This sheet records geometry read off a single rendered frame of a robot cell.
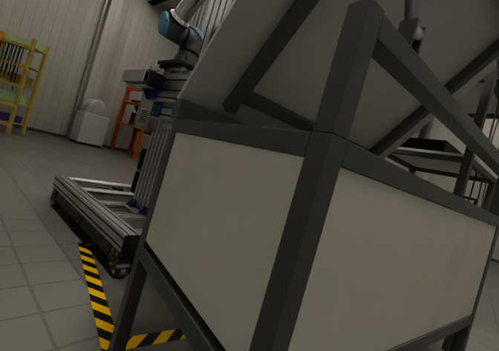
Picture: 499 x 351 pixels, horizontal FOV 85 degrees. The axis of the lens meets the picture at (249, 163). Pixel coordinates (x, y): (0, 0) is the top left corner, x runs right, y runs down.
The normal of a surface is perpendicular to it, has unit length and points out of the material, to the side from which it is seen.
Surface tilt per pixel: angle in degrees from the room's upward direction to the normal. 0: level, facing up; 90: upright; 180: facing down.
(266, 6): 128
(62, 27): 90
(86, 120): 90
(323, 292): 90
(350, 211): 90
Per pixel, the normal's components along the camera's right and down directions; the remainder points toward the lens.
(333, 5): 0.29, 0.72
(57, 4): 0.73, 0.21
